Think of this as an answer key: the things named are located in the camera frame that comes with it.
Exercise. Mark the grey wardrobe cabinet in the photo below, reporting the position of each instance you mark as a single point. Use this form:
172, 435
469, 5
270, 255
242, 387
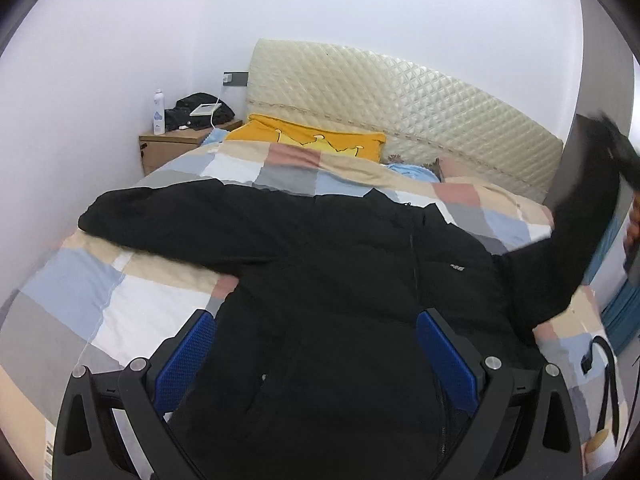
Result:
606, 86

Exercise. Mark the cream quilted headboard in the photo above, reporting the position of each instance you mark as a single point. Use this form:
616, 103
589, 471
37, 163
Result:
422, 112

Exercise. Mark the person right hand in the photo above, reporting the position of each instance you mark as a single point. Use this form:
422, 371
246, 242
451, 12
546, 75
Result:
633, 228

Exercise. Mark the white spray bottle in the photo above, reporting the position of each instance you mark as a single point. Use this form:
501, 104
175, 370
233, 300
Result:
158, 113

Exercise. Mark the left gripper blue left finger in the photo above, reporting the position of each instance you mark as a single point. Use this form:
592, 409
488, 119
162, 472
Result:
178, 359

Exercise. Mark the yellow pillow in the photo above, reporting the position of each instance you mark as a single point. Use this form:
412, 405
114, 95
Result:
264, 128

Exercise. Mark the black bag on nightstand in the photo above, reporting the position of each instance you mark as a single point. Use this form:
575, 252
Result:
179, 115

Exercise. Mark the light blue pillow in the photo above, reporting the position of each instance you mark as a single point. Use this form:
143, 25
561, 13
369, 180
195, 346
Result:
415, 172

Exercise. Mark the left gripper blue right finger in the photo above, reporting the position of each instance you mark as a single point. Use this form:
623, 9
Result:
453, 359

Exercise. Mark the black puffer jacket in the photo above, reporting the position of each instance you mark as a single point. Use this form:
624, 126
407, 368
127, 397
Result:
315, 371

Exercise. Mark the pink pillow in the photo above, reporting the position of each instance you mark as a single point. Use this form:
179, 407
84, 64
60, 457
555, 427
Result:
453, 170

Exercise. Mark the wall power socket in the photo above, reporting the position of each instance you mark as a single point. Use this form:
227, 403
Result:
235, 78

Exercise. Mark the colourful patchwork duvet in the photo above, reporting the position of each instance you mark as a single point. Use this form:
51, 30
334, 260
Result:
78, 336

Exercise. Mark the blue curtain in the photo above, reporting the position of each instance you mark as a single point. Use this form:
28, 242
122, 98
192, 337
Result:
617, 298

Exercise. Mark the wooden nightstand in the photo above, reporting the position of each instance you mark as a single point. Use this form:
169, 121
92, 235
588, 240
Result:
156, 150

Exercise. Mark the white tablet device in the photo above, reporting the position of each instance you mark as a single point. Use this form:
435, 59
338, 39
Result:
205, 109

